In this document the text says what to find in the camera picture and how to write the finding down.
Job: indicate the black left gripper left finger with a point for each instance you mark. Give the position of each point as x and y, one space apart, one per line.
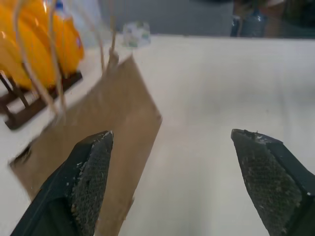
73 186

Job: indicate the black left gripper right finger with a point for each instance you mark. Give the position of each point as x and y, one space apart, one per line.
273 186

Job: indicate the brown paper bag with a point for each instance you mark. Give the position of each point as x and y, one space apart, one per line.
118 108

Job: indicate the dark wooden rack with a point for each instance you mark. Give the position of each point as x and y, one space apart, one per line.
27 103

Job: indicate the yellow bottles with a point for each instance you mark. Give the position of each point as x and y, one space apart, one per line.
32 44

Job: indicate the small white green packet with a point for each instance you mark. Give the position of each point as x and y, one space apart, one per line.
135 34

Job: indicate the blue water jug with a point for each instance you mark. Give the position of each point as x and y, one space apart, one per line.
254 23

